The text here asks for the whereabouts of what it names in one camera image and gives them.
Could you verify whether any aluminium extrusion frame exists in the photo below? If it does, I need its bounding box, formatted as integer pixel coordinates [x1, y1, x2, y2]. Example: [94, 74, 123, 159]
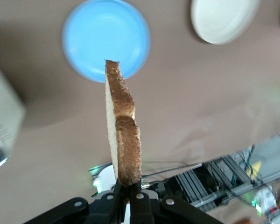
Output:
[175, 133, 280, 210]

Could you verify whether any blue plate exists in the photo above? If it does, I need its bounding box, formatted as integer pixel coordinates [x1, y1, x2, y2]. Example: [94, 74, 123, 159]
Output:
[62, 0, 152, 83]

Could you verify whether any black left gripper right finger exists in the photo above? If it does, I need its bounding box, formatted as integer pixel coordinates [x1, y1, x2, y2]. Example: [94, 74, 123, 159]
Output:
[130, 180, 224, 224]

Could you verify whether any beige plate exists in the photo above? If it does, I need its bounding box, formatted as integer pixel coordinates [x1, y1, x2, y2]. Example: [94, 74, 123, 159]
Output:
[190, 0, 262, 45]

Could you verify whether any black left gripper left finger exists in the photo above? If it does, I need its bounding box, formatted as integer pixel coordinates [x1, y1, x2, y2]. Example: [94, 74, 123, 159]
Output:
[25, 178, 129, 224]

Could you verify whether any beige chrome toaster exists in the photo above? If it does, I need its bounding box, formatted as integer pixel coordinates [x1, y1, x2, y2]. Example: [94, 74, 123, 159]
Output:
[0, 59, 27, 173]

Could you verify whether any toasted bread slice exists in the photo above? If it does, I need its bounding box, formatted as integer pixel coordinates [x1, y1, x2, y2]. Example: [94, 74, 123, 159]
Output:
[104, 59, 143, 187]

